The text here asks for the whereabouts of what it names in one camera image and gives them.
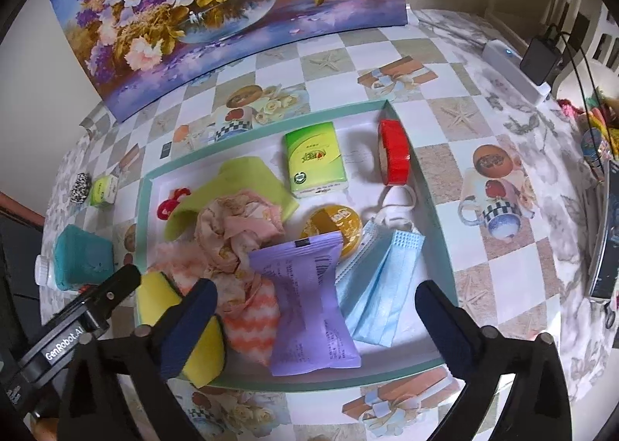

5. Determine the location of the purple packet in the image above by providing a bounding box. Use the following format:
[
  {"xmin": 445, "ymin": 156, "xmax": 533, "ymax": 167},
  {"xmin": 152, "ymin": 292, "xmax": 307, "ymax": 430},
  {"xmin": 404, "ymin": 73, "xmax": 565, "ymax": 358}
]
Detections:
[{"xmin": 248, "ymin": 230, "xmax": 363, "ymax": 376}]

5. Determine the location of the yellow round container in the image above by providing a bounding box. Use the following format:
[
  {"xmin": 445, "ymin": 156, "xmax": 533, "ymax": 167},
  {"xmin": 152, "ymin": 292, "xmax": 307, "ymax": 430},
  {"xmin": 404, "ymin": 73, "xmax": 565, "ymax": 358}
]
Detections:
[{"xmin": 300, "ymin": 205, "xmax": 363, "ymax": 264}]

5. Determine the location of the red pipe cleaner bundle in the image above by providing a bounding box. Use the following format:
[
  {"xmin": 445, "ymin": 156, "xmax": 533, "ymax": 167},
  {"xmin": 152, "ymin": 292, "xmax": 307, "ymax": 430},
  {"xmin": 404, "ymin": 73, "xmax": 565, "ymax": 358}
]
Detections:
[{"xmin": 157, "ymin": 187, "xmax": 193, "ymax": 220}]

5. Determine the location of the pink floral cloth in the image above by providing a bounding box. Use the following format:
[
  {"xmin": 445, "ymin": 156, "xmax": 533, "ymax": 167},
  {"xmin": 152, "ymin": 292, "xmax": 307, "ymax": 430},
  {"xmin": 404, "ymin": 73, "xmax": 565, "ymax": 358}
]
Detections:
[{"xmin": 155, "ymin": 189, "xmax": 286, "ymax": 321}]

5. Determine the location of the leopard print scrunchie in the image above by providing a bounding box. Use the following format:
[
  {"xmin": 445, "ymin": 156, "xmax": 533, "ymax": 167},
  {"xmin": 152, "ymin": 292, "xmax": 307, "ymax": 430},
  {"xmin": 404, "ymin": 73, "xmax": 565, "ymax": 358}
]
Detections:
[{"xmin": 70, "ymin": 172, "xmax": 92, "ymax": 204}]

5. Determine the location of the yellow sponge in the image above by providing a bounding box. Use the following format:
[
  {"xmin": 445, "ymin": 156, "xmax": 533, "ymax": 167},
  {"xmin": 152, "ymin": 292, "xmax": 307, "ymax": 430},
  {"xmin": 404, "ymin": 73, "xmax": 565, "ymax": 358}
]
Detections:
[{"xmin": 137, "ymin": 271, "xmax": 227, "ymax": 388}]

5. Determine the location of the white wooden chair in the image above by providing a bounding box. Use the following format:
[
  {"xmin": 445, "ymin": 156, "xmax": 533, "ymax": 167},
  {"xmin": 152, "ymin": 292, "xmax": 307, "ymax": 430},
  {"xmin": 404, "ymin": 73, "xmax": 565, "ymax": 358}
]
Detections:
[{"xmin": 503, "ymin": 0, "xmax": 619, "ymax": 64}]

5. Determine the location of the green cloth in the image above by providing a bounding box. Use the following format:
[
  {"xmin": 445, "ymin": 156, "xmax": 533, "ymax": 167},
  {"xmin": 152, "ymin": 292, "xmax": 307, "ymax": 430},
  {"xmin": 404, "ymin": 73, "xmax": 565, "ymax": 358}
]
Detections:
[{"xmin": 164, "ymin": 156, "xmax": 301, "ymax": 241}]

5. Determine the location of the dark cabinet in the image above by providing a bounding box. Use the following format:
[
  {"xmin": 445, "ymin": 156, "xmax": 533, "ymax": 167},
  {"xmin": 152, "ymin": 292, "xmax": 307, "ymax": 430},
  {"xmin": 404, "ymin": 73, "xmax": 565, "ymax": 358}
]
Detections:
[{"xmin": 0, "ymin": 194, "xmax": 44, "ymax": 355}]

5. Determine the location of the teal plastic toy box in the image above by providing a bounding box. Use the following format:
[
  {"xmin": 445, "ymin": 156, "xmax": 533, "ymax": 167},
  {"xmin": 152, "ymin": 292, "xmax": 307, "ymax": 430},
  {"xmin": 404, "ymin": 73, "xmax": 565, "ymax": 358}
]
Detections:
[{"xmin": 53, "ymin": 224, "xmax": 114, "ymax": 291}]

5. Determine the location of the blue face mask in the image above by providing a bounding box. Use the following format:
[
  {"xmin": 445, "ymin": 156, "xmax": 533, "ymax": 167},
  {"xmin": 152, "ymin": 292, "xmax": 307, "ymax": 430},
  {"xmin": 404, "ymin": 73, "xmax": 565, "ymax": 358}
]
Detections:
[{"xmin": 336, "ymin": 184, "xmax": 426, "ymax": 345}]

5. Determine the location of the small green tissue pack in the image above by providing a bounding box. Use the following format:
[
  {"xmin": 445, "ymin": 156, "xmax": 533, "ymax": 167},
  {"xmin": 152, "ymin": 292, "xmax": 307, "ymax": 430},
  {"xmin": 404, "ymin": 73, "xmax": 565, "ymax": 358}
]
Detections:
[{"xmin": 89, "ymin": 174, "xmax": 121, "ymax": 206}]

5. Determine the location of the teal rimmed white tray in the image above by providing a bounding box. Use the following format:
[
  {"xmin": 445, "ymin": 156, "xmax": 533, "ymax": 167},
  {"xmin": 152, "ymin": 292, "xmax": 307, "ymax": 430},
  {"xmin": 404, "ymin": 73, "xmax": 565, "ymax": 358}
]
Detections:
[{"xmin": 133, "ymin": 100, "xmax": 459, "ymax": 393}]

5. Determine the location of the black cable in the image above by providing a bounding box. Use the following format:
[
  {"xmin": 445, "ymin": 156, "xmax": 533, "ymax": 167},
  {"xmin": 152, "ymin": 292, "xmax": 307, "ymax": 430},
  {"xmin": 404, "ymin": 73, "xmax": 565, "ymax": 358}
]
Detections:
[{"xmin": 546, "ymin": 24, "xmax": 607, "ymax": 168}]

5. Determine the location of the reddish brown board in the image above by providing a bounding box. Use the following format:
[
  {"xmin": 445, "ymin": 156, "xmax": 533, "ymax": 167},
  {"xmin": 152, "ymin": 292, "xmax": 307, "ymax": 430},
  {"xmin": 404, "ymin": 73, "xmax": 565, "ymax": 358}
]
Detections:
[{"xmin": 0, "ymin": 192, "xmax": 46, "ymax": 229}]

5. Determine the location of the red tape roll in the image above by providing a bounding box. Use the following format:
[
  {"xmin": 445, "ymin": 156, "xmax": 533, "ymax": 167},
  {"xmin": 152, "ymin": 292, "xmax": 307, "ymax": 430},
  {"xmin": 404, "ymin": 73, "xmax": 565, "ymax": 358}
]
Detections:
[{"xmin": 377, "ymin": 119, "xmax": 413, "ymax": 187}]

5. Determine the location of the black charger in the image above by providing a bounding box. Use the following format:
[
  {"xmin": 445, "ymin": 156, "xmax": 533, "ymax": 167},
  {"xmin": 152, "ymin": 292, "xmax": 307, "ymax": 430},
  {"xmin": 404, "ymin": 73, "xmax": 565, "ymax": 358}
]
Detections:
[{"xmin": 520, "ymin": 34, "xmax": 564, "ymax": 86}]

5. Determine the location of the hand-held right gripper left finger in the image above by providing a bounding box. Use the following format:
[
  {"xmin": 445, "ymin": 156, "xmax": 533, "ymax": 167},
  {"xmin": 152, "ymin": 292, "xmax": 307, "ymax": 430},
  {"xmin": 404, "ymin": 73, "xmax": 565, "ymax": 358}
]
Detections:
[{"xmin": 57, "ymin": 279, "xmax": 218, "ymax": 441}]

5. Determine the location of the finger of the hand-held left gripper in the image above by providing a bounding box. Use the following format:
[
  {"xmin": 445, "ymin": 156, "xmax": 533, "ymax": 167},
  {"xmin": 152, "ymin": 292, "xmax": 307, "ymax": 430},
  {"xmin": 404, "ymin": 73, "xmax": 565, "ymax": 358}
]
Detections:
[{"xmin": 82, "ymin": 264, "xmax": 142, "ymax": 331}]

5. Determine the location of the floral canvas painting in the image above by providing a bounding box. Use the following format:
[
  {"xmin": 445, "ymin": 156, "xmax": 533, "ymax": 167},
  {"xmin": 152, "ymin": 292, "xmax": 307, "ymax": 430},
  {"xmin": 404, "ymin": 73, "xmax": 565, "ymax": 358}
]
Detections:
[{"xmin": 51, "ymin": 0, "xmax": 411, "ymax": 123}]

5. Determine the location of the heap of colourful trinkets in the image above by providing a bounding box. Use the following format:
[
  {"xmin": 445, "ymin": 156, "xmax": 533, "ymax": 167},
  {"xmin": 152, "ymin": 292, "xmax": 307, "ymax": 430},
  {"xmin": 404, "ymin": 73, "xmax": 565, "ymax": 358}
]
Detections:
[{"xmin": 556, "ymin": 88, "xmax": 619, "ymax": 166}]

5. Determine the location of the pink white striped cloth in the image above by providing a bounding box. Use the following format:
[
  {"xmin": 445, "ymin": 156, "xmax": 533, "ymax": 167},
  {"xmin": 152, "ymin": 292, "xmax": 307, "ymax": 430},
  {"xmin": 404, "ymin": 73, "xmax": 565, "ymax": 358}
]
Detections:
[{"xmin": 167, "ymin": 271, "xmax": 281, "ymax": 367}]

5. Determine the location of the large green tissue pack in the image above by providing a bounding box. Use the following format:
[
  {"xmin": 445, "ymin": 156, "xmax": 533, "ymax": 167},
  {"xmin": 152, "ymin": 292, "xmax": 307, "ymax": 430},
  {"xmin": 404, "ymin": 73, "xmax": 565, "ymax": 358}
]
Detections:
[{"xmin": 283, "ymin": 122, "xmax": 350, "ymax": 200}]

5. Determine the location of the grey floral tablecloth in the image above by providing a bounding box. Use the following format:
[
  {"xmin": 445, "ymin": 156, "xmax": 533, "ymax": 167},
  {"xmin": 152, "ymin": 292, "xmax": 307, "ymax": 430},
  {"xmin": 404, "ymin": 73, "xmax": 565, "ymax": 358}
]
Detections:
[{"xmin": 41, "ymin": 8, "xmax": 619, "ymax": 403}]

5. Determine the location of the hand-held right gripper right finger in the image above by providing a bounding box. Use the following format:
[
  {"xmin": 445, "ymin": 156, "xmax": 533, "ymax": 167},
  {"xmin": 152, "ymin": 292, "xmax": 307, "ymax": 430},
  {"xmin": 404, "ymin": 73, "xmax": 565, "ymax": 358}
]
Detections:
[{"xmin": 415, "ymin": 279, "xmax": 574, "ymax": 441}]

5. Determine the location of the white power strip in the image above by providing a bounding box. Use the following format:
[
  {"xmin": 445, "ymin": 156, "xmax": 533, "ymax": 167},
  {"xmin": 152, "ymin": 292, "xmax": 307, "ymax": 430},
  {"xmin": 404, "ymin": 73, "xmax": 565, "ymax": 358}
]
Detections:
[{"xmin": 481, "ymin": 38, "xmax": 552, "ymax": 107}]

